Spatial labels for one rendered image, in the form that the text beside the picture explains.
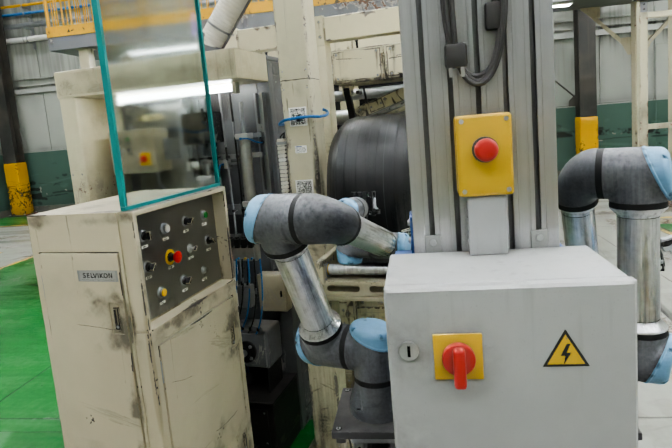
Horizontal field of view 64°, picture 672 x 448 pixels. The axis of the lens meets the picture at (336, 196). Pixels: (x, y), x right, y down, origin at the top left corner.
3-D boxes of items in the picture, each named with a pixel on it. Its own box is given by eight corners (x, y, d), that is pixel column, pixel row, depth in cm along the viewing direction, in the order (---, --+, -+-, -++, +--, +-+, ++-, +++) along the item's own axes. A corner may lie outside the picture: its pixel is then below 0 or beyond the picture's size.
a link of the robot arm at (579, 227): (540, 164, 122) (562, 324, 143) (593, 163, 116) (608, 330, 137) (550, 141, 130) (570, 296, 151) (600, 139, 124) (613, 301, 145)
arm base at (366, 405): (407, 424, 132) (404, 386, 131) (347, 424, 135) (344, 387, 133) (407, 393, 147) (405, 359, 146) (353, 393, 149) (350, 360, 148)
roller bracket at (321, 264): (317, 285, 208) (315, 261, 207) (346, 258, 246) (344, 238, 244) (325, 285, 207) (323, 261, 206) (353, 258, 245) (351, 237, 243)
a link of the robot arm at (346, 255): (367, 266, 151) (366, 228, 150) (331, 265, 156) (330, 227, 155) (377, 262, 158) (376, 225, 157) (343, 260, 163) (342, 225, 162)
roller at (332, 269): (327, 261, 213) (329, 271, 215) (324, 267, 209) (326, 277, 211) (414, 261, 203) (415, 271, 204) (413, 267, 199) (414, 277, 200)
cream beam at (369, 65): (333, 85, 232) (330, 50, 230) (349, 87, 256) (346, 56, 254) (477, 69, 213) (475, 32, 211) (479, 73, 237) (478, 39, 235)
